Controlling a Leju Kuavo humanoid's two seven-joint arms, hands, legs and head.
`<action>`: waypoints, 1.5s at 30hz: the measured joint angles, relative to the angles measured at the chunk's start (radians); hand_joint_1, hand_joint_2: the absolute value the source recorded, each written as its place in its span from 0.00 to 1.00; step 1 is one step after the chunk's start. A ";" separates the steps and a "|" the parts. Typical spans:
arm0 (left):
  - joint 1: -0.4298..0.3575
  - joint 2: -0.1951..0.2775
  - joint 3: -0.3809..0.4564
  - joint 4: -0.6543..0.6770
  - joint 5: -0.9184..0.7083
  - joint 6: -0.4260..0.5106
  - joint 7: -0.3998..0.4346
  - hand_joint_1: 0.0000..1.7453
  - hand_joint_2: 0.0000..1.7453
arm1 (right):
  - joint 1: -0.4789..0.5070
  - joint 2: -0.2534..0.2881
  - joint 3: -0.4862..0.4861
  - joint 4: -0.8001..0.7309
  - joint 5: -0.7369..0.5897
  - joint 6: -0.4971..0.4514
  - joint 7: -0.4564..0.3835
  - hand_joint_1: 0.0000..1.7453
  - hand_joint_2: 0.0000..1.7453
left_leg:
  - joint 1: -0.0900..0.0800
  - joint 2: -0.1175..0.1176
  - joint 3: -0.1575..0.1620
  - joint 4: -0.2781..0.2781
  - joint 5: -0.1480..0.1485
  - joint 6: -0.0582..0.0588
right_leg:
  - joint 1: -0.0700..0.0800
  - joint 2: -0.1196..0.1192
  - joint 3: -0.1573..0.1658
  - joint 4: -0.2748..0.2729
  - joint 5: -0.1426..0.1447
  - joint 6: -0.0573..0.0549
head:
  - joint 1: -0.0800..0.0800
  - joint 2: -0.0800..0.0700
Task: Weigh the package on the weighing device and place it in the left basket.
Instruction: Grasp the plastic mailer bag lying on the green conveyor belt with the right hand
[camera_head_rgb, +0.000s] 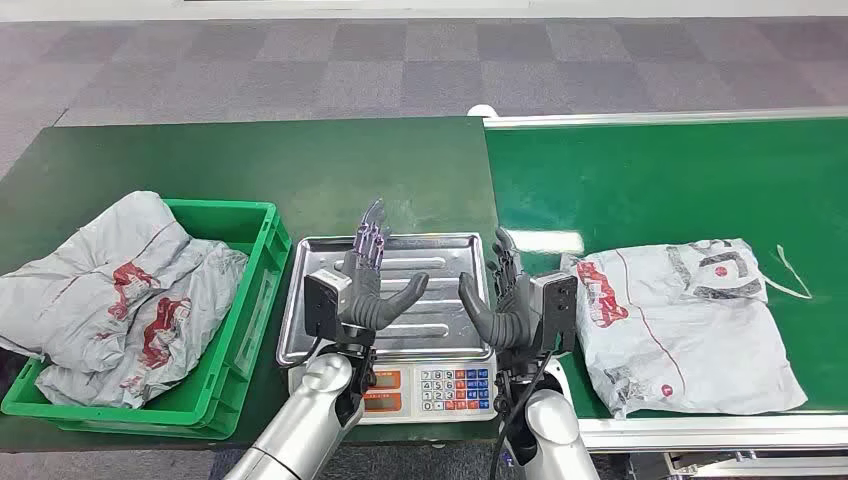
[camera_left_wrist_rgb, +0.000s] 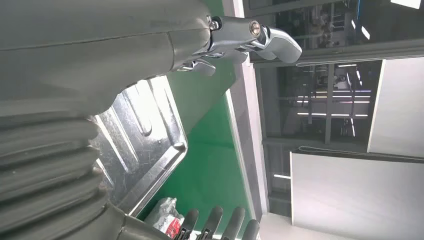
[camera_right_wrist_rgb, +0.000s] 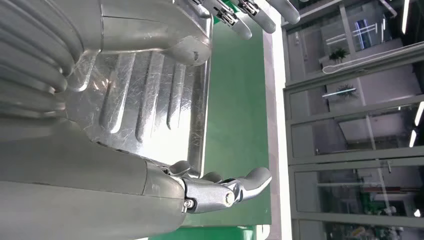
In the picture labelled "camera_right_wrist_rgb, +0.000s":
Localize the electronic scale with steel tray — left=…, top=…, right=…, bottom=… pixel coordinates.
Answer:
left=64, top=14, right=215, bottom=180

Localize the green belt conveyor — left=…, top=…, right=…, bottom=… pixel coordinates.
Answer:
left=149, top=225, right=258, bottom=240

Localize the white round conveyor end cap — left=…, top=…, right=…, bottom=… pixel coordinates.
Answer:
left=254, top=224, right=271, bottom=240

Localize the small green potted plant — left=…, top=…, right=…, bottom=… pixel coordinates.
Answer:
left=336, top=83, right=359, bottom=99
left=328, top=47, right=351, bottom=64

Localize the glass partition with grey frame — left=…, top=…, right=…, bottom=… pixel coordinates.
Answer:
left=281, top=0, right=424, bottom=240

